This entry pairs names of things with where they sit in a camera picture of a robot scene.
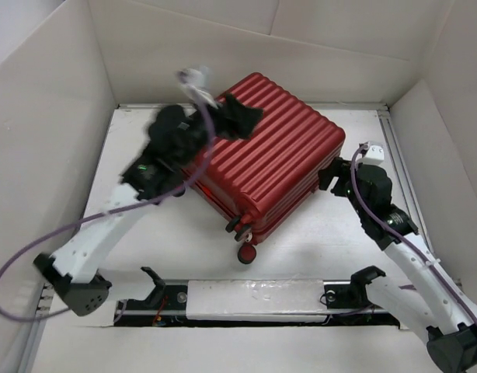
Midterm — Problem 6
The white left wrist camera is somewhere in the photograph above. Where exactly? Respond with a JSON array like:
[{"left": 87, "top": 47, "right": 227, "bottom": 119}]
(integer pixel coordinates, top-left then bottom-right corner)
[{"left": 176, "top": 65, "right": 218, "bottom": 108}]

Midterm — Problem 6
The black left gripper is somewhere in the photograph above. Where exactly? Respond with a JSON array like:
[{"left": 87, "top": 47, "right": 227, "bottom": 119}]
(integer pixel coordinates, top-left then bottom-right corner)
[{"left": 172, "top": 92, "right": 262, "bottom": 171}]

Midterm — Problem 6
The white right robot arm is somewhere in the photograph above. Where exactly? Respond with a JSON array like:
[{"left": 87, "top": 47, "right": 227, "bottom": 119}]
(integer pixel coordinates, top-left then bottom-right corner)
[{"left": 319, "top": 157, "right": 477, "bottom": 372}]

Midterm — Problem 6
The red hard-shell suitcase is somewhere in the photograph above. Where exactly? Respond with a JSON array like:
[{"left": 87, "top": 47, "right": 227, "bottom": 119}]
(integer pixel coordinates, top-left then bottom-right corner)
[{"left": 193, "top": 72, "right": 346, "bottom": 264}]

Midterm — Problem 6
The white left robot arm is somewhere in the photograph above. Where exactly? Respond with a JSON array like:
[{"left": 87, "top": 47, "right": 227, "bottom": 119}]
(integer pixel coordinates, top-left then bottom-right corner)
[{"left": 33, "top": 94, "right": 263, "bottom": 317}]

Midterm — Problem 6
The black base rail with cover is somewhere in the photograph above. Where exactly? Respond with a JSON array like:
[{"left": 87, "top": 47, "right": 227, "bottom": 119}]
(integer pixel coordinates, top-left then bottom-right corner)
[{"left": 110, "top": 279, "right": 401, "bottom": 328}]

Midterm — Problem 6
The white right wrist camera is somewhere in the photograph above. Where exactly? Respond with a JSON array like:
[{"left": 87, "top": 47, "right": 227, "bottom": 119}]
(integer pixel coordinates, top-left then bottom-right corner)
[{"left": 358, "top": 141, "right": 385, "bottom": 166}]

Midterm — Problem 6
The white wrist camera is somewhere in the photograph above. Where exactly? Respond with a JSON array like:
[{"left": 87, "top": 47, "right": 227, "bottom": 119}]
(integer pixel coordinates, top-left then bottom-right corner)
[
  {"left": 358, "top": 141, "right": 385, "bottom": 166},
  {"left": 176, "top": 65, "right": 218, "bottom": 108}
]

